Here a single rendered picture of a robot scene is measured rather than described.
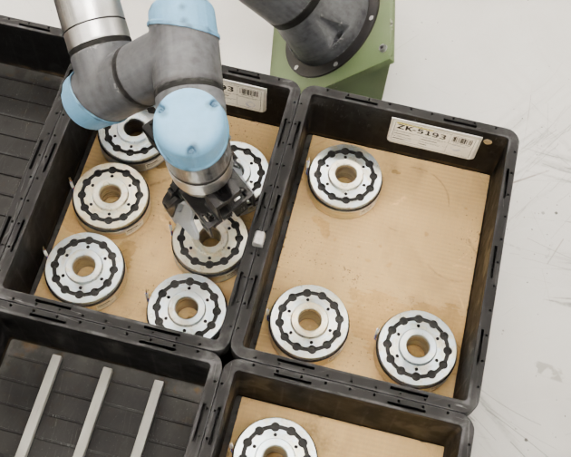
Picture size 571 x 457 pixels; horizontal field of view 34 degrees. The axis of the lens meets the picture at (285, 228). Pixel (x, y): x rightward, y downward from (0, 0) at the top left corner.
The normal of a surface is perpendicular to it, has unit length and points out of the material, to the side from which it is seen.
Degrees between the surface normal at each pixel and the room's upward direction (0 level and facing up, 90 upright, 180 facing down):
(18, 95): 0
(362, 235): 0
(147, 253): 0
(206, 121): 13
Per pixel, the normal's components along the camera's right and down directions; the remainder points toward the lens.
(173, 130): 0.00, -0.23
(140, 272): 0.04, -0.44
